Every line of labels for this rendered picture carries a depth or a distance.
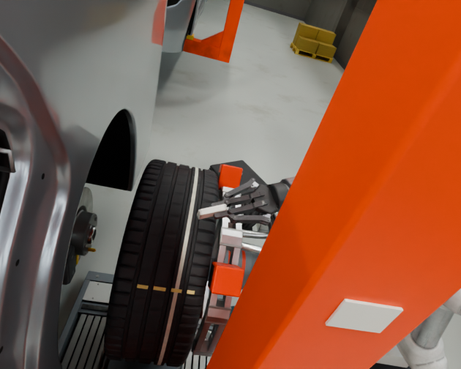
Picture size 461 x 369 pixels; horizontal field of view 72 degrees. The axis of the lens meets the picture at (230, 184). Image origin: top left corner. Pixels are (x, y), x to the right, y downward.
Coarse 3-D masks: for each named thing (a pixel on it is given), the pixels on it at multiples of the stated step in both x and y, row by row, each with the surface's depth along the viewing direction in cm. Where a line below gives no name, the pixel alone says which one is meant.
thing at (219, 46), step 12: (240, 0) 384; (228, 12) 392; (240, 12) 392; (228, 24) 400; (192, 36) 409; (216, 36) 409; (228, 36) 408; (192, 48) 417; (204, 48) 417; (216, 48) 417; (228, 48) 417; (228, 60) 426
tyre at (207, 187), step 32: (160, 160) 106; (160, 192) 89; (128, 224) 82; (160, 224) 83; (192, 224) 85; (128, 256) 79; (160, 256) 81; (192, 256) 83; (128, 288) 79; (160, 288) 80; (192, 288) 81; (128, 320) 81; (160, 320) 82; (192, 320) 82; (128, 352) 86; (160, 352) 86
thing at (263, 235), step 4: (276, 212) 121; (272, 216) 122; (276, 216) 120; (244, 232) 109; (248, 232) 109; (252, 232) 110; (256, 232) 110; (260, 232) 111; (264, 232) 111; (268, 232) 112; (244, 236) 109; (248, 236) 109; (252, 236) 109; (256, 236) 110; (260, 236) 110; (264, 236) 110
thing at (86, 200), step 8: (88, 192) 115; (80, 200) 108; (88, 200) 117; (80, 208) 110; (88, 208) 119; (80, 216) 108; (88, 216) 108; (96, 216) 115; (80, 224) 105; (88, 224) 106; (96, 224) 117; (72, 232) 104; (80, 232) 104; (88, 232) 108; (72, 240) 104; (80, 240) 104; (80, 248) 105; (88, 248) 112
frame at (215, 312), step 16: (224, 192) 106; (224, 224) 93; (240, 224) 95; (224, 240) 90; (240, 240) 91; (224, 256) 89; (208, 288) 134; (208, 304) 88; (224, 304) 88; (208, 320) 88; (224, 320) 88; (208, 336) 107; (192, 352) 100; (208, 352) 98
